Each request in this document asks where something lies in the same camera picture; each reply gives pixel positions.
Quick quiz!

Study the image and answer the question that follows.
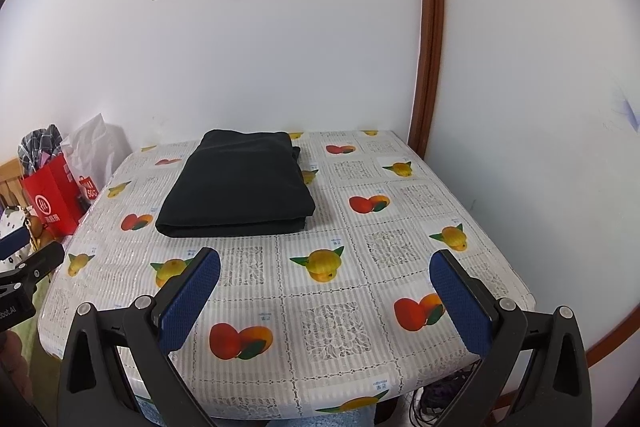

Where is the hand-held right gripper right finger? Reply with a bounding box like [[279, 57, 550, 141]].
[[429, 249, 591, 427]]

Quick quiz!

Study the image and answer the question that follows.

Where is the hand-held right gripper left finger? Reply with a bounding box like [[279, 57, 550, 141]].
[[57, 248, 222, 427]]

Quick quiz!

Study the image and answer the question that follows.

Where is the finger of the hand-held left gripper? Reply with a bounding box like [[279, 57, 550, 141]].
[[0, 227, 30, 259], [0, 241, 66, 292]]

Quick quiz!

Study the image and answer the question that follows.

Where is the black sweatshirt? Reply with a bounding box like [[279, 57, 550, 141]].
[[155, 129, 317, 239]]

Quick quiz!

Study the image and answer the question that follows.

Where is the green cloth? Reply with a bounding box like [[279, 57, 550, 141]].
[[7, 279, 66, 360]]

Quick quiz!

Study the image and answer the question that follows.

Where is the red paper bag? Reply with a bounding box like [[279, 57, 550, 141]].
[[21, 154, 85, 238]]

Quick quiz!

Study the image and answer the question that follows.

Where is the wooden furniture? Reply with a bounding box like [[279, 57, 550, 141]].
[[0, 157, 32, 210]]

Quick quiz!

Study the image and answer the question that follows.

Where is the small red and white bag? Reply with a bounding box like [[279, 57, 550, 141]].
[[77, 177, 99, 217]]

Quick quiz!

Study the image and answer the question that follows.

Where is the grey plaid cloth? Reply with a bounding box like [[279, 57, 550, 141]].
[[17, 124, 64, 178]]

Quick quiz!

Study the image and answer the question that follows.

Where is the white plastic bag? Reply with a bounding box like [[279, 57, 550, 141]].
[[61, 113, 133, 200]]

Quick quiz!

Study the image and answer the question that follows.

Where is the fruit print tablecloth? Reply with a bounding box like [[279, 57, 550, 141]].
[[37, 129, 536, 423]]

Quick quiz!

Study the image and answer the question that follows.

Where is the brown wooden baseboard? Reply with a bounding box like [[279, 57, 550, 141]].
[[584, 307, 640, 357]]

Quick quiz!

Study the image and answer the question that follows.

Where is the bundle of black cables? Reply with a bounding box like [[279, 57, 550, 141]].
[[407, 369, 483, 427]]

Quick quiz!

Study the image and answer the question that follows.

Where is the brown wooden door frame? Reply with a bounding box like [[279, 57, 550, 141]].
[[406, 0, 447, 162]]

